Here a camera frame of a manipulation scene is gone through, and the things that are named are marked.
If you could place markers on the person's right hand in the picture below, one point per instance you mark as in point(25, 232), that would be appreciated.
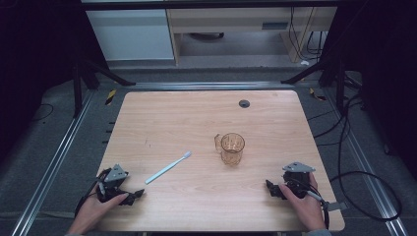
point(305, 209)

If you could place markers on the grey round table grommet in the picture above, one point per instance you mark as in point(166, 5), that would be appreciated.
point(244, 104)

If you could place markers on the light blue toothbrush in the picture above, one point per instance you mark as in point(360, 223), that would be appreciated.
point(167, 167)

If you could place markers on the aluminium floor rail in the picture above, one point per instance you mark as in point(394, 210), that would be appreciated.
point(209, 86)
point(367, 164)
point(49, 167)

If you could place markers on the black metal stand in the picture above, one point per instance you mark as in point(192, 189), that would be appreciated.
point(334, 72)
point(78, 85)

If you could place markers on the white cabinet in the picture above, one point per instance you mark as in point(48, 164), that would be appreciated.
point(131, 34)

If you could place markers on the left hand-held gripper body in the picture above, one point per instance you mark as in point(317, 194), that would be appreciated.
point(114, 175)

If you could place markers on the yellow black tape strip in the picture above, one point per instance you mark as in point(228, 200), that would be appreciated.
point(110, 97)
point(316, 95)

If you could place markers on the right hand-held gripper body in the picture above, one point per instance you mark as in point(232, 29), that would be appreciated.
point(296, 178)

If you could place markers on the person's left hand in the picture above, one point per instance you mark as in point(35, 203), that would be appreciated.
point(90, 213)

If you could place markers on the clear amber plastic cup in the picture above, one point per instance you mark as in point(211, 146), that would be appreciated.
point(232, 149)

